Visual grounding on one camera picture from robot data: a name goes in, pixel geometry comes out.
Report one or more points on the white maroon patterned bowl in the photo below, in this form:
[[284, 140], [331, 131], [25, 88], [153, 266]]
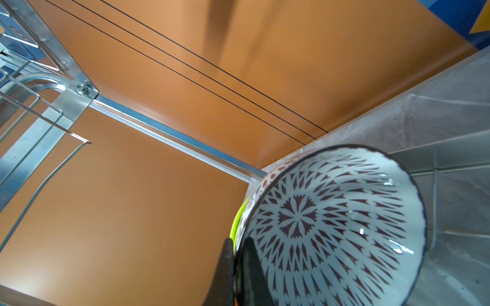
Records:
[[341, 225]]

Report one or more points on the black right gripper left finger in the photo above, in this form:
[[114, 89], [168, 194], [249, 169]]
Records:
[[221, 291]]

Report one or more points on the stainless steel dish rack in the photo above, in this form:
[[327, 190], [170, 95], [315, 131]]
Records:
[[43, 93]]

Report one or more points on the lime green bowl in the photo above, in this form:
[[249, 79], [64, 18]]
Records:
[[235, 224]]

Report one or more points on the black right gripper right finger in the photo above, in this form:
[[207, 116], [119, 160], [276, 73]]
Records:
[[253, 287]]

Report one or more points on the aluminium corner post left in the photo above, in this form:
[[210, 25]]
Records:
[[177, 140]]

